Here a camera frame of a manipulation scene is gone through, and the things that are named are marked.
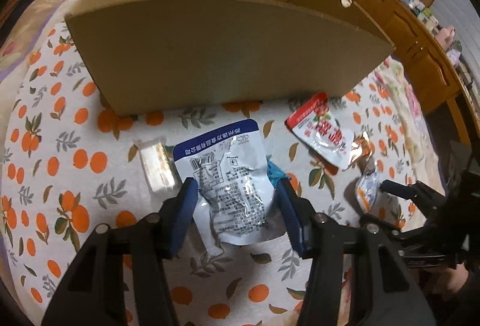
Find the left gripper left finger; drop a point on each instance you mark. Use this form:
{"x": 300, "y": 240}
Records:
{"x": 91, "y": 291}

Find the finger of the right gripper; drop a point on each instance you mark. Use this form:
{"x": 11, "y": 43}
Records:
{"x": 417, "y": 247}
{"x": 397, "y": 188}

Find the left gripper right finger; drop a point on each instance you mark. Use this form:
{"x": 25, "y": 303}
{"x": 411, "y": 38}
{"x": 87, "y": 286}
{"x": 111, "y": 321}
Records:
{"x": 384, "y": 292}

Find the white duck neck packet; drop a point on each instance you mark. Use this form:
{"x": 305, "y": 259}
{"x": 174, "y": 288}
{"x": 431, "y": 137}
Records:
{"x": 366, "y": 190}

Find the small clear cracker packet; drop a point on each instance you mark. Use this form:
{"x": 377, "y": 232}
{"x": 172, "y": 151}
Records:
{"x": 157, "y": 166}

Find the blue foil candy wrapper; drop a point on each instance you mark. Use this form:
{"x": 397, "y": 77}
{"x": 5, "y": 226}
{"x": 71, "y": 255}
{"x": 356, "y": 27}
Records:
{"x": 275, "y": 173}

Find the red white snack pouch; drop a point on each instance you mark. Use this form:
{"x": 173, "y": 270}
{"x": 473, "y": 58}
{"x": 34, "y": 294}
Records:
{"x": 315, "y": 125}

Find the blue white snack pouch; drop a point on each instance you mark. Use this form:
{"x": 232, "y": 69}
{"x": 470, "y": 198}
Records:
{"x": 236, "y": 203}

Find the brown foil candy packet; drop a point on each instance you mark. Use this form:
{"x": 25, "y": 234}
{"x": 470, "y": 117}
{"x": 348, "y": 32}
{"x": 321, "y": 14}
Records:
{"x": 362, "y": 147}

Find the person's right hand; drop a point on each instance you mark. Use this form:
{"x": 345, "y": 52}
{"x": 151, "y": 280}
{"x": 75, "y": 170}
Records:
{"x": 444, "y": 282}

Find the orange print white cloth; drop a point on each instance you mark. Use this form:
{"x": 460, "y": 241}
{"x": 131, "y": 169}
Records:
{"x": 69, "y": 163}

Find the wooden sideboard cabinet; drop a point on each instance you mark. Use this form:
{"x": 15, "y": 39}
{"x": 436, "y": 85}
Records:
{"x": 434, "y": 81}

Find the pink bottle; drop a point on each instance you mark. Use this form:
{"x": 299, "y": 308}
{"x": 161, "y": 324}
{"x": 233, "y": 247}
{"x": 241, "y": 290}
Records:
{"x": 445, "y": 37}

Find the window roller blind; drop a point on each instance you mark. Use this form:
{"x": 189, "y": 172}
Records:
{"x": 463, "y": 16}

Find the brown cardboard box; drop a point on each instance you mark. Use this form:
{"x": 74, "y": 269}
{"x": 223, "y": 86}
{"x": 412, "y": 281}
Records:
{"x": 148, "y": 55}

